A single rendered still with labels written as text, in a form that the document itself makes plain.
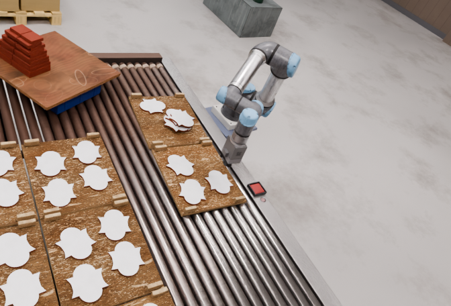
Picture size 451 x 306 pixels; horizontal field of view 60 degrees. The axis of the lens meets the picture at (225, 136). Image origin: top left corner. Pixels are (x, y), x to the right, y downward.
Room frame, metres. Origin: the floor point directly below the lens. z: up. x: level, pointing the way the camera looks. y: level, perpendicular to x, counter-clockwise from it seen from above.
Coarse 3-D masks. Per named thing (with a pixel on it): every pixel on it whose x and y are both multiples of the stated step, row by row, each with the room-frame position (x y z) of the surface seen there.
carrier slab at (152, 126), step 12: (168, 96) 1.89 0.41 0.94; (132, 108) 1.66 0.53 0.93; (168, 108) 1.78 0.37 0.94; (180, 108) 1.82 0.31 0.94; (144, 120) 1.59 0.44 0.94; (156, 120) 1.63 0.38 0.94; (144, 132) 1.50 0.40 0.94; (156, 132) 1.54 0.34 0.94; (168, 132) 1.58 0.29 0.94; (180, 132) 1.62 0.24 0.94; (192, 132) 1.66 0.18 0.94; (204, 132) 1.70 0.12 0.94; (168, 144) 1.49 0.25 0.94; (180, 144) 1.53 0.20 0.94; (192, 144) 1.57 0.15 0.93
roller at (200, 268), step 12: (108, 84) 1.78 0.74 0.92; (120, 108) 1.63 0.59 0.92; (132, 132) 1.49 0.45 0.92; (144, 156) 1.36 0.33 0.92; (156, 180) 1.25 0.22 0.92; (156, 192) 1.20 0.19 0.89; (168, 204) 1.15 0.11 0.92; (168, 216) 1.10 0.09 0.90; (180, 228) 1.05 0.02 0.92; (192, 252) 0.96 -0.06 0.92; (204, 276) 0.88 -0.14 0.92; (204, 288) 0.85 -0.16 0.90; (216, 300) 0.81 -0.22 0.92
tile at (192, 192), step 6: (192, 180) 1.31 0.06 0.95; (180, 186) 1.25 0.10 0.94; (186, 186) 1.26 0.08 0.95; (192, 186) 1.28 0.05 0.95; (198, 186) 1.29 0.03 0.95; (186, 192) 1.23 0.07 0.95; (192, 192) 1.24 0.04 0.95; (198, 192) 1.26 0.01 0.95; (186, 198) 1.19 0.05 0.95; (192, 198) 1.21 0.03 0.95; (198, 198) 1.22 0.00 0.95; (204, 198) 1.24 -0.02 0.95; (192, 204) 1.18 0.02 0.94
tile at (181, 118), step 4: (172, 112) 1.70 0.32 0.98; (176, 112) 1.71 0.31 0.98; (180, 112) 1.72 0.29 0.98; (184, 112) 1.74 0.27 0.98; (172, 116) 1.66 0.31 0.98; (176, 116) 1.68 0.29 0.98; (180, 116) 1.69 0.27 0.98; (184, 116) 1.70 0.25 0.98; (188, 116) 1.72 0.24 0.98; (172, 120) 1.64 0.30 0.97; (176, 120) 1.64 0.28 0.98; (180, 120) 1.66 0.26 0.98; (184, 120) 1.67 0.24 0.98; (188, 120) 1.69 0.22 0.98; (192, 120) 1.70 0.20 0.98; (180, 124) 1.63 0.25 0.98; (184, 124) 1.64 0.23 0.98; (188, 124) 1.65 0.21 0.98; (192, 124) 1.67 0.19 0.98
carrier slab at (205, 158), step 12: (156, 156) 1.38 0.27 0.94; (168, 156) 1.41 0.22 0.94; (180, 156) 1.44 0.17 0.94; (192, 156) 1.48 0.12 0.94; (204, 156) 1.52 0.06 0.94; (216, 156) 1.55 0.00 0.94; (168, 168) 1.33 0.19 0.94; (204, 168) 1.43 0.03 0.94; (216, 168) 1.47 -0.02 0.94; (168, 180) 1.26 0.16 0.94; (180, 180) 1.29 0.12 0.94; (204, 180) 1.36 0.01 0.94; (228, 180) 1.43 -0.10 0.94; (180, 192) 1.22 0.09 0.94; (204, 192) 1.28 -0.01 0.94; (216, 192) 1.32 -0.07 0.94; (240, 192) 1.38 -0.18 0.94; (180, 204) 1.16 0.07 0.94; (204, 204) 1.21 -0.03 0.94; (216, 204) 1.24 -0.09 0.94; (228, 204) 1.27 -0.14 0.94
